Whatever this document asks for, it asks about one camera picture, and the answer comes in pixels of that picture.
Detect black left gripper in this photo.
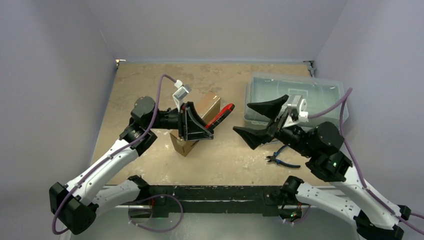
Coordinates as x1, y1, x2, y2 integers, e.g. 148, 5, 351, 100
147, 101, 214, 141

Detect brown cardboard express box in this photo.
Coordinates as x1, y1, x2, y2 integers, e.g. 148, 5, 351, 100
169, 91, 221, 157

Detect red black utility knife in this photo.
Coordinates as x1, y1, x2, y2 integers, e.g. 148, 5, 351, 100
205, 103, 235, 131

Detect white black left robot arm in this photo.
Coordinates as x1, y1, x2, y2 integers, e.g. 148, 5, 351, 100
49, 92, 221, 235

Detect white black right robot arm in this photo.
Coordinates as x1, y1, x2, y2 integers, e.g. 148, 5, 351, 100
233, 95, 411, 240

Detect clear plastic storage bin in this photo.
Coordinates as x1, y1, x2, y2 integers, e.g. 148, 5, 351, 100
243, 72, 345, 129

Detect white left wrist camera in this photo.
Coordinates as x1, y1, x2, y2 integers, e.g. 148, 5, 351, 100
172, 79, 192, 111

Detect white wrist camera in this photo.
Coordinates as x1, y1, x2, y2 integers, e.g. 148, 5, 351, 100
283, 95, 309, 128
172, 79, 192, 111

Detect blue handled pliers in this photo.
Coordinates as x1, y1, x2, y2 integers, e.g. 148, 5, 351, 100
265, 145, 302, 169

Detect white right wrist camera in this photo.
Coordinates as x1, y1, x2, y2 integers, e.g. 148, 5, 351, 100
283, 95, 309, 128

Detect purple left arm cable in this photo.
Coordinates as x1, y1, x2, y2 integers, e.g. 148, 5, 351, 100
51, 74, 184, 233

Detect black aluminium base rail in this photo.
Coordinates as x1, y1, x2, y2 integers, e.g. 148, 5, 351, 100
67, 184, 362, 220

